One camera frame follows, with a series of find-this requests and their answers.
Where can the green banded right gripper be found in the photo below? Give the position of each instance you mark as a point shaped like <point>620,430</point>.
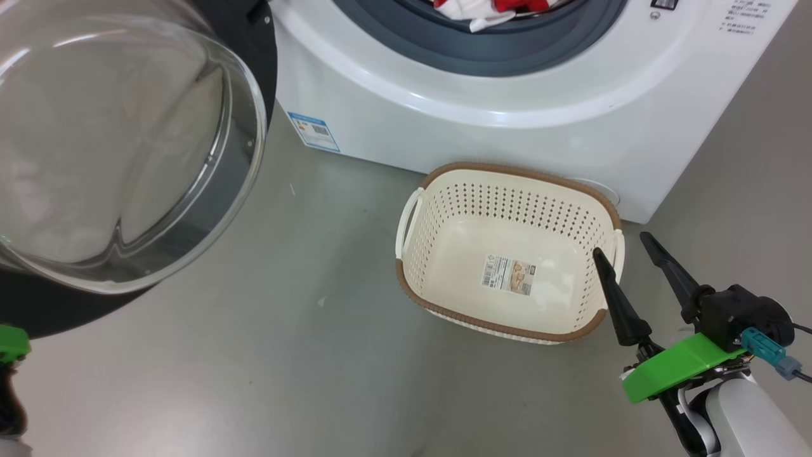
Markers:
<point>679,365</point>

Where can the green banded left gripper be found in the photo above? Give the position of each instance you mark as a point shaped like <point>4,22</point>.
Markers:
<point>13,343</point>

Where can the round glass washer door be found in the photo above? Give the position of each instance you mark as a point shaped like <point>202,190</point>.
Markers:
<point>127,158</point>

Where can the red and white clothes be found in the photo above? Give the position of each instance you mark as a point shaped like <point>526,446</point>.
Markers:
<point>463,7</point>

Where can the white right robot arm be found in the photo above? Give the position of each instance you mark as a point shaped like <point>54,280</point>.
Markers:
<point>748,419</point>

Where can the printed product label sticker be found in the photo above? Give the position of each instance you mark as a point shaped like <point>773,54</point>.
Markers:
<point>507,275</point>

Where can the cream perforated laundry basket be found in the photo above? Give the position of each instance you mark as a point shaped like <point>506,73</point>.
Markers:
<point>457,279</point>

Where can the white front-load washing machine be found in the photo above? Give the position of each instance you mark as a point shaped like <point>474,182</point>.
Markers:
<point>507,139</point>

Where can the blue energy label sticker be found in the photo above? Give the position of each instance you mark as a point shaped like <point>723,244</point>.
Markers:
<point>314,132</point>

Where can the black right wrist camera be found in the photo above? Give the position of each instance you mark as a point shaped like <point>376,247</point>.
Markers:
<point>736,314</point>

